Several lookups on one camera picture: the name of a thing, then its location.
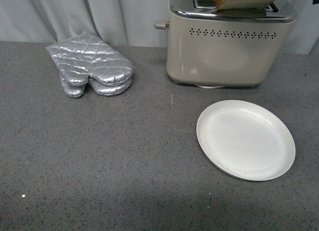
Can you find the white round plate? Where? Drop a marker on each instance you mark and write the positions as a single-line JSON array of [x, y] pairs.
[[245, 140]]

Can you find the cream two-slot toaster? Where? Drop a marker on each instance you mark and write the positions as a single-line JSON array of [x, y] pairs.
[[218, 48]]

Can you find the upper silver quilted oven mitt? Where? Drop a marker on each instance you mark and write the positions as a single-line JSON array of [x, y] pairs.
[[88, 56]]

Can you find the grey curtain backdrop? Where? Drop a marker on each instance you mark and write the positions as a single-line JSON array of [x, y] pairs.
[[118, 22]]

